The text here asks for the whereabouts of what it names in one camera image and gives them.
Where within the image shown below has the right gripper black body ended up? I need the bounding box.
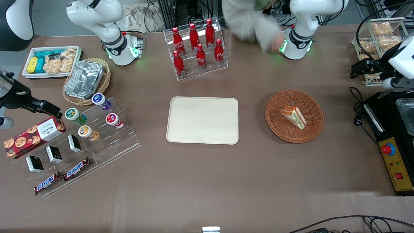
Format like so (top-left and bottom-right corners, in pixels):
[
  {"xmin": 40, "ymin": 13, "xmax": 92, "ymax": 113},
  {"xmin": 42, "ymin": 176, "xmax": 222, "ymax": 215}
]
[{"xmin": 0, "ymin": 66, "xmax": 32, "ymax": 110}]

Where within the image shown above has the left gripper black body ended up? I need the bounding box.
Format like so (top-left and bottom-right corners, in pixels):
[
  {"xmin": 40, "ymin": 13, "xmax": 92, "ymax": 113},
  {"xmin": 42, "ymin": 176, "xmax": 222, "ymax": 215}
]
[{"xmin": 369, "ymin": 62, "xmax": 394, "ymax": 81}]

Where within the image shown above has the triangular sandwich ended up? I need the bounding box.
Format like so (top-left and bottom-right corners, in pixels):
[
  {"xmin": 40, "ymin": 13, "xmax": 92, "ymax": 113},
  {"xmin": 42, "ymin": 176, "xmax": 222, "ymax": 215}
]
[{"xmin": 279, "ymin": 106, "xmax": 307, "ymax": 130}]

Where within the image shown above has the aluminium foil tray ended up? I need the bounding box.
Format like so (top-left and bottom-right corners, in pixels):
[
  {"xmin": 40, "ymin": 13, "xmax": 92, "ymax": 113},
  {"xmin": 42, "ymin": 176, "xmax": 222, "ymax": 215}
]
[{"xmin": 65, "ymin": 61, "xmax": 104, "ymax": 99}]

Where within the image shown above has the light tan wicker basket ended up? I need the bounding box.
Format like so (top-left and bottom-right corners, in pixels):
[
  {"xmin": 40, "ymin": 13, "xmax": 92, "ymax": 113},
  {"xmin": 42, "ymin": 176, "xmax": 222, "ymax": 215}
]
[{"xmin": 62, "ymin": 58, "xmax": 111, "ymax": 106}]

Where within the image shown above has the brown round wicker basket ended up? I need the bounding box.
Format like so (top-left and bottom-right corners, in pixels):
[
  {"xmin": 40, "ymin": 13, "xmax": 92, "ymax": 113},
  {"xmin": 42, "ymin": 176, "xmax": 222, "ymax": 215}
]
[{"xmin": 265, "ymin": 90, "xmax": 324, "ymax": 143}]

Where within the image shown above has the cream plastic tray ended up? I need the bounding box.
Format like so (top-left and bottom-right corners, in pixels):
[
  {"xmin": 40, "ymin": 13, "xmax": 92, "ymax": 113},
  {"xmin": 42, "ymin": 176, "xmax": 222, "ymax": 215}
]
[{"xmin": 166, "ymin": 96, "xmax": 239, "ymax": 145}]

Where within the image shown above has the person blurred hand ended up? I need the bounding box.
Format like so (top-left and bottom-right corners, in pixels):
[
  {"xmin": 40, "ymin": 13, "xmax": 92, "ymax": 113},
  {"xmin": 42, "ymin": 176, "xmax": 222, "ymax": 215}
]
[{"xmin": 271, "ymin": 32, "xmax": 287, "ymax": 54}]

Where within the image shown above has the white rectangular snack bin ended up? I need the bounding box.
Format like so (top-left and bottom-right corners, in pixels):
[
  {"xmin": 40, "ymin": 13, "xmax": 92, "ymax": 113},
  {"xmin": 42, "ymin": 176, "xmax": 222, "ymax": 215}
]
[{"xmin": 22, "ymin": 46, "xmax": 83, "ymax": 80}]

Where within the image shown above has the green lid yogurt cup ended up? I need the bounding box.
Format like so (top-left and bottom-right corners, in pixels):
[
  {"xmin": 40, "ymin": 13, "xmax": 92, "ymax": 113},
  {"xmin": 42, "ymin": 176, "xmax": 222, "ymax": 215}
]
[{"xmin": 65, "ymin": 108, "xmax": 87, "ymax": 125}]

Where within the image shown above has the red Walkers cookie box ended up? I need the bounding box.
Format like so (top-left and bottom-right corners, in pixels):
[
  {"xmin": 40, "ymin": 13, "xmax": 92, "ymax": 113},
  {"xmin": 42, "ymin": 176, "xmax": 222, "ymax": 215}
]
[{"xmin": 4, "ymin": 117, "xmax": 66, "ymax": 159}]

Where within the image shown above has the small black carton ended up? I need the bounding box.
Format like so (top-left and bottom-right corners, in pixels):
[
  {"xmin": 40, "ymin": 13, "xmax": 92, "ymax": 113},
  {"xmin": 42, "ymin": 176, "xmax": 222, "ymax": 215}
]
[
  {"xmin": 67, "ymin": 134, "xmax": 82, "ymax": 153},
  {"xmin": 45, "ymin": 146, "xmax": 62, "ymax": 163},
  {"xmin": 26, "ymin": 156, "xmax": 44, "ymax": 173}
]

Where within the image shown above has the orange lid yogurt cup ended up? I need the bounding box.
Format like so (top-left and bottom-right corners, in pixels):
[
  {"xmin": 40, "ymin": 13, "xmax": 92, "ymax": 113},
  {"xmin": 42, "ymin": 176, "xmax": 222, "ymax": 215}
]
[{"xmin": 78, "ymin": 125, "xmax": 100, "ymax": 141}]

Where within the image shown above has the steel pan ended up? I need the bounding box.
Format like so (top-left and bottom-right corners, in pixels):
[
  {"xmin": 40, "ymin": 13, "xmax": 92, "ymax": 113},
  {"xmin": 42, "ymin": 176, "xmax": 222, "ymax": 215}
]
[{"xmin": 395, "ymin": 98, "xmax": 414, "ymax": 136}]

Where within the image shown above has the purple lid yogurt cup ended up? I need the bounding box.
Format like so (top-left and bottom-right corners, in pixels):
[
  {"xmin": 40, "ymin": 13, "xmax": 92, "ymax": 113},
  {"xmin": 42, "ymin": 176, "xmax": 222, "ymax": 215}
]
[{"xmin": 92, "ymin": 93, "xmax": 112, "ymax": 111}]

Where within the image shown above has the teal long box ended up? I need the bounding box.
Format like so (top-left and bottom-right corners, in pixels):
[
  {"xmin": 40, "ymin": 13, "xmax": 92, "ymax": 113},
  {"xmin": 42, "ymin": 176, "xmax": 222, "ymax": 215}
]
[{"xmin": 36, "ymin": 50, "xmax": 64, "ymax": 59}]

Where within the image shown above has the black yellow control box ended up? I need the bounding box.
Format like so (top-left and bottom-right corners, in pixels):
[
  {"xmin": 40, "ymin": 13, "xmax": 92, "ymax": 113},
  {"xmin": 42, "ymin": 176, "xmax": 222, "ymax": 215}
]
[{"xmin": 362, "ymin": 92, "xmax": 414, "ymax": 197}]

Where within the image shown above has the red lid yogurt cup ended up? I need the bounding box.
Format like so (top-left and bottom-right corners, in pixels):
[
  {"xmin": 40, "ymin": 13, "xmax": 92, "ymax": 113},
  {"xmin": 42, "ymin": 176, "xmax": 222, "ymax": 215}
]
[{"xmin": 106, "ymin": 113, "xmax": 125, "ymax": 129}]

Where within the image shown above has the Snickers chocolate bar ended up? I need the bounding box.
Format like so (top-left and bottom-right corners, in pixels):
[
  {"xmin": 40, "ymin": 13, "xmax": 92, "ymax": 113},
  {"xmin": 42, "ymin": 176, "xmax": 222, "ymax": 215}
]
[
  {"xmin": 34, "ymin": 171, "xmax": 62, "ymax": 195},
  {"xmin": 63, "ymin": 157, "xmax": 91, "ymax": 181}
]

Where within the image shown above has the clear acrylic stepped cup stand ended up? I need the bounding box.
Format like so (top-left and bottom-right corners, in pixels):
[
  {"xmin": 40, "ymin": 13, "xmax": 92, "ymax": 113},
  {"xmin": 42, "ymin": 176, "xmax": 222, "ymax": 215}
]
[{"xmin": 69, "ymin": 97, "xmax": 142, "ymax": 167}]

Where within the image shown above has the red emergency stop button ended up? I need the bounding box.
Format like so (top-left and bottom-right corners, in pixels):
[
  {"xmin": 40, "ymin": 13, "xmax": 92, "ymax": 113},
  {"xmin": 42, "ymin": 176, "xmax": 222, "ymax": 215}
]
[{"xmin": 381, "ymin": 143, "xmax": 396, "ymax": 156}]

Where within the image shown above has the clear acrylic stepped candy stand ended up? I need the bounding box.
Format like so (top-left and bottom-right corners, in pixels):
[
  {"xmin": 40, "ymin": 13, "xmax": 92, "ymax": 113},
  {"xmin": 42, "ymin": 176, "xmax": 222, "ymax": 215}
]
[{"xmin": 8, "ymin": 128, "xmax": 99, "ymax": 198}]

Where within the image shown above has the person in grey top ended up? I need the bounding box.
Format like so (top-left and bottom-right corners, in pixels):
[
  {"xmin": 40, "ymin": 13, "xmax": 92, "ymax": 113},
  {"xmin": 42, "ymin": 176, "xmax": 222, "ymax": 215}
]
[{"xmin": 222, "ymin": 0, "xmax": 285, "ymax": 53}]

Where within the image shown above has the crumpled white cloth bag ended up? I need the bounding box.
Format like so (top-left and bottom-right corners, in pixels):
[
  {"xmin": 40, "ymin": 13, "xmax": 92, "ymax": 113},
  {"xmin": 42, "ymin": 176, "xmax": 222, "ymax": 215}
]
[{"xmin": 123, "ymin": 4, "xmax": 166, "ymax": 33}]

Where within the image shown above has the red cola bottle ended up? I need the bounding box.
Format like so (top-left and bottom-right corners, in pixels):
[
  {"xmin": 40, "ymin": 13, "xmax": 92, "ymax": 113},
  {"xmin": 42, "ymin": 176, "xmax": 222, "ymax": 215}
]
[
  {"xmin": 189, "ymin": 23, "xmax": 201, "ymax": 52},
  {"xmin": 214, "ymin": 39, "xmax": 225, "ymax": 66},
  {"xmin": 205, "ymin": 18, "xmax": 216, "ymax": 48},
  {"xmin": 173, "ymin": 51, "xmax": 187, "ymax": 77},
  {"xmin": 172, "ymin": 27, "xmax": 186, "ymax": 56},
  {"xmin": 196, "ymin": 44, "xmax": 208, "ymax": 70}
]

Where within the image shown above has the clear acrylic bottle rack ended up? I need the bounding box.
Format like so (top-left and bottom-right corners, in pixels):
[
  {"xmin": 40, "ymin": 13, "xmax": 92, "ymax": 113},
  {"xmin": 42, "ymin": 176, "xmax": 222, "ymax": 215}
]
[{"xmin": 163, "ymin": 18, "xmax": 229, "ymax": 81}]

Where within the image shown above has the white wire bread rack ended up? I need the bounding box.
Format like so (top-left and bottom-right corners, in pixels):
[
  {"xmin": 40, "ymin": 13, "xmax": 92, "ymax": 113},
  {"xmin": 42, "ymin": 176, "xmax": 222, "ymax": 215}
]
[{"xmin": 351, "ymin": 17, "xmax": 409, "ymax": 86}]

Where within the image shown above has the right wrist grey round mount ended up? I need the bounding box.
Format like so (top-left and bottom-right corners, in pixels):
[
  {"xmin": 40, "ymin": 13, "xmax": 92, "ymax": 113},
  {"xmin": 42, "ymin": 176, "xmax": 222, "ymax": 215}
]
[{"xmin": 0, "ymin": 116, "xmax": 14, "ymax": 130}]

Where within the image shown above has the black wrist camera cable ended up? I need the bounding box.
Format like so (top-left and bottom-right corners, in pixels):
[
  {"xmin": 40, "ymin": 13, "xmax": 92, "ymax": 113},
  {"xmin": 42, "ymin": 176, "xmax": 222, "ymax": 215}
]
[{"xmin": 355, "ymin": 0, "xmax": 414, "ymax": 76}]

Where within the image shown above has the black power cable with plug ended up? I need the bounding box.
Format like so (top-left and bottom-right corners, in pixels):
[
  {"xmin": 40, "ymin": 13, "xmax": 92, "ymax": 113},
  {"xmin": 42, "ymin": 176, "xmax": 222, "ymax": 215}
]
[{"xmin": 349, "ymin": 86, "xmax": 379, "ymax": 145}]

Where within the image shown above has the thin black cable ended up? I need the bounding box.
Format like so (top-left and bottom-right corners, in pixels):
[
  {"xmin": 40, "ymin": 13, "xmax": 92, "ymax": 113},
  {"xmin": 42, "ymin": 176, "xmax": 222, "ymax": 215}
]
[{"xmin": 288, "ymin": 215, "xmax": 414, "ymax": 233}]

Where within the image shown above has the black equipment with cables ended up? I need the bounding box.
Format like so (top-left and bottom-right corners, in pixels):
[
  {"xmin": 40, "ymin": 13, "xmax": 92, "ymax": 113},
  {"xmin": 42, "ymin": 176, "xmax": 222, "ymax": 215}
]
[{"xmin": 144, "ymin": 0, "xmax": 223, "ymax": 32}]

